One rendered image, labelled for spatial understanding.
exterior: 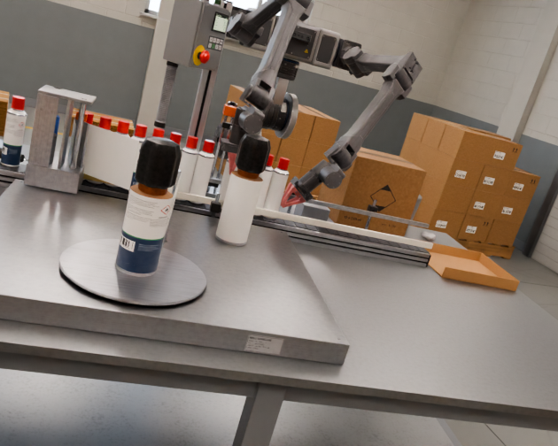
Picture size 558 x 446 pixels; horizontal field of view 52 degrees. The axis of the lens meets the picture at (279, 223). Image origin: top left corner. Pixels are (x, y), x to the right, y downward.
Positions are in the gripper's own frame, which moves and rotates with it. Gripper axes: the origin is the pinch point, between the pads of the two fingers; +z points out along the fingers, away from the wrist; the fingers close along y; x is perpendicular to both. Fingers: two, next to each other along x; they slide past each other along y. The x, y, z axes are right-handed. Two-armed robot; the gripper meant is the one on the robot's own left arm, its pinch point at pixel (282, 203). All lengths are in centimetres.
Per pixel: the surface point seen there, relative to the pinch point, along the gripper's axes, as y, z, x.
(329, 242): 5.3, -3.5, 19.1
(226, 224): 30.9, 14.3, -17.7
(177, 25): -2, -10, -63
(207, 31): -2, -16, -56
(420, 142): -343, -133, 172
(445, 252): -12, -36, 63
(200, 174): 2.0, 13.6, -25.8
